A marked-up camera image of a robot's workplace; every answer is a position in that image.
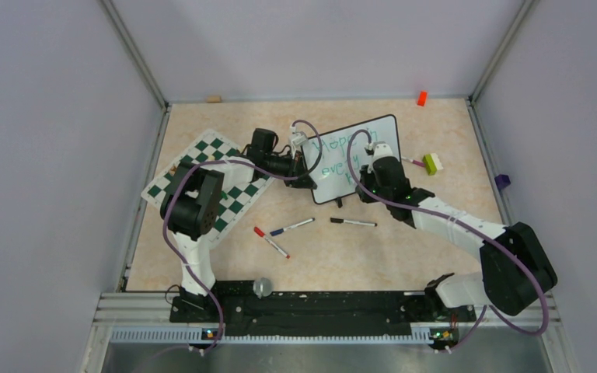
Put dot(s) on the purple cap marker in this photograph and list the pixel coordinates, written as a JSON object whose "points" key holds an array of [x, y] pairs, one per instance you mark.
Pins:
{"points": [[414, 161]]}

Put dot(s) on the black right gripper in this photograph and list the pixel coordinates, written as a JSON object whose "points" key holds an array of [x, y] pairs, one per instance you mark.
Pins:
{"points": [[367, 172]]}

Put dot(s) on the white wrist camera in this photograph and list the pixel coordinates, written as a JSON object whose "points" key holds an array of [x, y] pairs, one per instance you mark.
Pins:
{"points": [[297, 139], [378, 150]]}

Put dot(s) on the red cap marker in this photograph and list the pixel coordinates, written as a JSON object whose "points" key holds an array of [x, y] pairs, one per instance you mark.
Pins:
{"points": [[267, 238]]}

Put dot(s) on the orange toy block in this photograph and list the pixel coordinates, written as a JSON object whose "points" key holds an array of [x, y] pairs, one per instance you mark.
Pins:
{"points": [[422, 98]]}

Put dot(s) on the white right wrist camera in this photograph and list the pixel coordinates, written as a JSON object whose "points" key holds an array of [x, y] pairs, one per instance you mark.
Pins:
{"points": [[378, 150]]}

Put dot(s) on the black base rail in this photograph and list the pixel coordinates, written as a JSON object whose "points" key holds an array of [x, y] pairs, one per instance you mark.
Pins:
{"points": [[314, 313]]}

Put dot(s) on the blue cap marker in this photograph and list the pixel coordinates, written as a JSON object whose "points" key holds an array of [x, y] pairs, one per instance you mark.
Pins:
{"points": [[290, 227]]}

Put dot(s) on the green white toy brick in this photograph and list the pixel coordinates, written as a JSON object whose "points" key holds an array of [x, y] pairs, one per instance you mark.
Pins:
{"points": [[432, 164]]}

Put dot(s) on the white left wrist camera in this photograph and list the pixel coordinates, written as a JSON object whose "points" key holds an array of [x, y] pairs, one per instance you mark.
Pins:
{"points": [[297, 139]]}

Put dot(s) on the purple toy block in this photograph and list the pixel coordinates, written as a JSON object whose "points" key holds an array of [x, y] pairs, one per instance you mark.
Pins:
{"points": [[502, 181]]}

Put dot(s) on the black cap marker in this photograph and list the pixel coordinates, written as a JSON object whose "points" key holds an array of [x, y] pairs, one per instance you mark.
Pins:
{"points": [[352, 222]]}

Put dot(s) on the wooden cork piece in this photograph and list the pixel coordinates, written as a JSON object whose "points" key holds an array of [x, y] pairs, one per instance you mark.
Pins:
{"points": [[213, 99]]}

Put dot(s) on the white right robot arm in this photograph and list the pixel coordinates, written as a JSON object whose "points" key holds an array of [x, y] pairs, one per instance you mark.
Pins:
{"points": [[514, 269]]}

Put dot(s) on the green white chess mat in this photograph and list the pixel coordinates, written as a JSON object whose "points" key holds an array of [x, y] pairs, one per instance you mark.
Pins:
{"points": [[190, 203]]}

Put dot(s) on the grey round knob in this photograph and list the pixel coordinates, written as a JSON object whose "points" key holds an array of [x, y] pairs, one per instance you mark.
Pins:
{"points": [[262, 287]]}

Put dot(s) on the white whiteboard black frame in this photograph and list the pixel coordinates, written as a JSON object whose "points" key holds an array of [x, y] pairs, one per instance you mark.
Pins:
{"points": [[332, 177]]}

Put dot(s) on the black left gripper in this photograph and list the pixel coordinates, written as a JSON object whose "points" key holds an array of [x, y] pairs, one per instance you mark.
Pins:
{"points": [[296, 169]]}

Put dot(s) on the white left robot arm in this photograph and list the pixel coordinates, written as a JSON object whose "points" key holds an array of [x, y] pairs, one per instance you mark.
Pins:
{"points": [[198, 278]]}

